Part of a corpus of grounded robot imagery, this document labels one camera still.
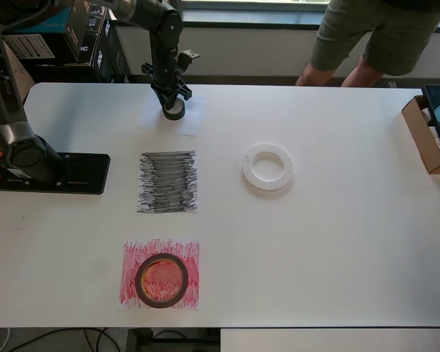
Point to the white panel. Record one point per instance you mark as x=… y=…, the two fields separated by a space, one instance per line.
x=333 y=341

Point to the black box white barcode label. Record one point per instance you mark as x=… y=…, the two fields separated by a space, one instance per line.
x=29 y=45

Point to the red 3M tape roll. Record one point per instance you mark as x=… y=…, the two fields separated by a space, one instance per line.
x=141 y=289

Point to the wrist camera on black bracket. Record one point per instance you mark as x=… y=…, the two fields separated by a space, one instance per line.
x=187 y=58

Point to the red scribbled paper sheet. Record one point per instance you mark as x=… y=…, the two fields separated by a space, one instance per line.
x=130 y=264

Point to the open brown cardboard box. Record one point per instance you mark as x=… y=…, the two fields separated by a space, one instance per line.
x=418 y=139

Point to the black table frame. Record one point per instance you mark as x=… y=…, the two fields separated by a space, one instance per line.
x=143 y=341

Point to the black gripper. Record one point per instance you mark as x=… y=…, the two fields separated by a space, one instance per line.
x=165 y=78

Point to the blank white paper sheet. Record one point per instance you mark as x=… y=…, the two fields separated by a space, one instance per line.
x=150 y=113

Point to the dark grey Piper robot arm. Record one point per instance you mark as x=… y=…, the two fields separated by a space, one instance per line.
x=14 y=110

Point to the black tape roll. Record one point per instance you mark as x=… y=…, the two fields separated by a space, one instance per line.
x=176 y=113

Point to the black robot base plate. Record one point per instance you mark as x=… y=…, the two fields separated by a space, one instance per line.
x=88 y=176

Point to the person in dark shirt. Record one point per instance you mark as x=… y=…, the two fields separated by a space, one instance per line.
x=370 y=36

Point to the dark printed box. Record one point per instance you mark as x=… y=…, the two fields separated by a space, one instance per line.
x=119 y=55

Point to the black scribbled paper sheet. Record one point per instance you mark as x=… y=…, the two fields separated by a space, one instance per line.
x=168 y=183

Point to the tall GX760A cardboard box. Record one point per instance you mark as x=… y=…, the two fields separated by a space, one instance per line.
x=18 y=73

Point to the black box white letters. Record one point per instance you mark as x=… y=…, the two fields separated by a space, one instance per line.
x=100 y=36

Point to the black box teal print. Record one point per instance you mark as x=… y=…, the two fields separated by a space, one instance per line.
x=58 y=22

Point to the white tape roll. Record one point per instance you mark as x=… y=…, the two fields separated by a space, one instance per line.
x=247 y=172

